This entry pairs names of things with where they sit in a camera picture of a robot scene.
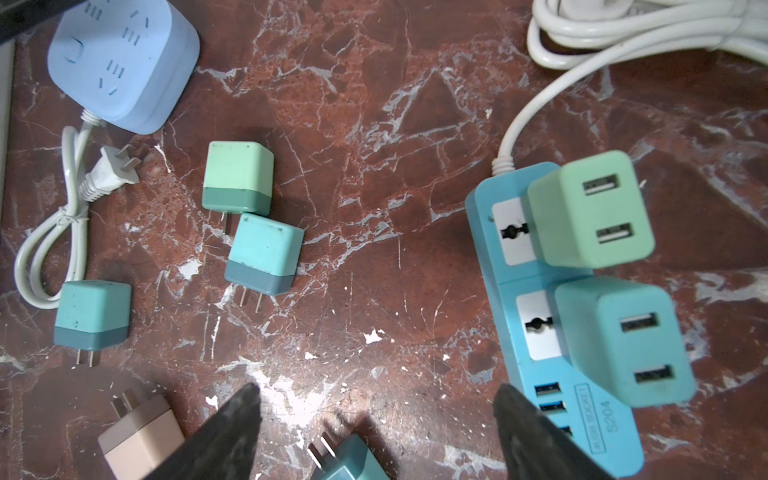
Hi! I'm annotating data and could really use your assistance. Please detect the teal blue power strip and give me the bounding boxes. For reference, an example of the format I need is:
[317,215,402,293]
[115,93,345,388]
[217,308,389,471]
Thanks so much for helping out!
[465,162,644,477]

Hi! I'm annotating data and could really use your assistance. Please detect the white cord with plug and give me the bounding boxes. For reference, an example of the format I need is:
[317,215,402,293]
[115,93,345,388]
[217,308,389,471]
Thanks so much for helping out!
[14,109,143,311]

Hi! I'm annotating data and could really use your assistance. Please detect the teal cube charger left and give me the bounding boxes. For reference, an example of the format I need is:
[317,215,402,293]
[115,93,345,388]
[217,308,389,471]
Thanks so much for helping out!
[53,280,132,368]

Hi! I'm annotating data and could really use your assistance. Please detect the light blue square socket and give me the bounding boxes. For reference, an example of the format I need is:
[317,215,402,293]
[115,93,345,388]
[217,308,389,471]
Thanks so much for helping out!
[47,0,200,135]

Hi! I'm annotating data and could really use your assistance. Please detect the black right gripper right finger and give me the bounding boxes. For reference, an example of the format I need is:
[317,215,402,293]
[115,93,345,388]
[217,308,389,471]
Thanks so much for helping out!
[493,384,611,479]

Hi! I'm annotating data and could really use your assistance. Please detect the light green cube charger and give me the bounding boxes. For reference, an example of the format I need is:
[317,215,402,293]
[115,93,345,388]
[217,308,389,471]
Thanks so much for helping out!
[202,141,275,234]

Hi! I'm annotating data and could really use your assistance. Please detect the teal cube charger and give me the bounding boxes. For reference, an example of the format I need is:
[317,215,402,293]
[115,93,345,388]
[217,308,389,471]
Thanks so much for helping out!
[553,276,697,408]
[53,280,132,368]
[225,213,305,308]
[307,433,389,480]

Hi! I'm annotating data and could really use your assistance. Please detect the white multicolour power strip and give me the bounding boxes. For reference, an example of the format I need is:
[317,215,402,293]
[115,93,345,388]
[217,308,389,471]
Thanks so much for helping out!
[0,40,15,196]

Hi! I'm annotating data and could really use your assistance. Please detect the teal cube charger front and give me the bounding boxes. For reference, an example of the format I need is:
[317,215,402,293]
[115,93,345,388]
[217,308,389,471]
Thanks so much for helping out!
[553,276,697,408]

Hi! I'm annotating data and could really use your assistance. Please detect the teal cube charger right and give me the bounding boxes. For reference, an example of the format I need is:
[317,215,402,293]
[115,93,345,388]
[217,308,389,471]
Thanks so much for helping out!
[307,433,389,480]

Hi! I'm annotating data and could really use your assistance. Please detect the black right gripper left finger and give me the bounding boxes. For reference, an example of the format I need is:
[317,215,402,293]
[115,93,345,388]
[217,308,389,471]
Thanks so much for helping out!
[147,383,262,479]

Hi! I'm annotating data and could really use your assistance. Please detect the coiled white cable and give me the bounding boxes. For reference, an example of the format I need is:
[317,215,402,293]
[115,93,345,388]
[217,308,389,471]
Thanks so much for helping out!
[491,0,768,176]

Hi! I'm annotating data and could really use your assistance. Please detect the pink cube charger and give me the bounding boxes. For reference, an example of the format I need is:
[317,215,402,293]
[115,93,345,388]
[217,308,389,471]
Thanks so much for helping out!
[98,389,185,480]

